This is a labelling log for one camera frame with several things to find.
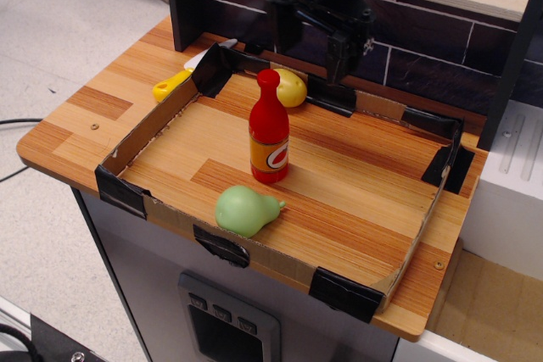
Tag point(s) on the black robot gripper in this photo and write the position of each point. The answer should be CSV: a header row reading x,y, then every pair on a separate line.
x,y
345,22

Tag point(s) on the red hot sauce bottle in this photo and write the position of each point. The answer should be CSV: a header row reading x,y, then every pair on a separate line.
x,y
268,132

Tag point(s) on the cardboard fence with black tape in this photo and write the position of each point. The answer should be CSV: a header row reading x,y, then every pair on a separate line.
x,y
375,198

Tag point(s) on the yellow toy potato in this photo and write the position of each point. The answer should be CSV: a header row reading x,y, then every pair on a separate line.
x,y
292,90

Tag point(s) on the green toy pear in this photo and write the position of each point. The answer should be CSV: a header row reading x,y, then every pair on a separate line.
x,y
243,211

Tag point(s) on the black equipment bottom left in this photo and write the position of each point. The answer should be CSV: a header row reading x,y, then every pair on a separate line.
x,y
32,339

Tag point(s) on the yellow handled toy knife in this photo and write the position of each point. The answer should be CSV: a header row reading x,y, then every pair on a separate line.
x,y
164,88

